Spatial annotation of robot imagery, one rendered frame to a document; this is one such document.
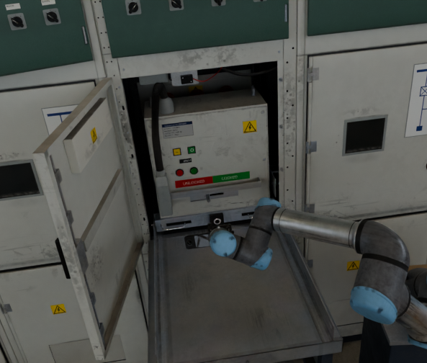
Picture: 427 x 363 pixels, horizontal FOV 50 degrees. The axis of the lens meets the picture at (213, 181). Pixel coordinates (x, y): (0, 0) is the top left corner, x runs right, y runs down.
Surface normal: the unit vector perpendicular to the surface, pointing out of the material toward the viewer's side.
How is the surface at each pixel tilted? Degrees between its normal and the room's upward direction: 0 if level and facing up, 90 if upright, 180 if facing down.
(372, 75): 90
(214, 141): 90
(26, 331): 90
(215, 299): 0
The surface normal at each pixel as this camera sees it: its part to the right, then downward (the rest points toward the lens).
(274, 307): -0.08, -0.87
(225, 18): 0.12, 0.48
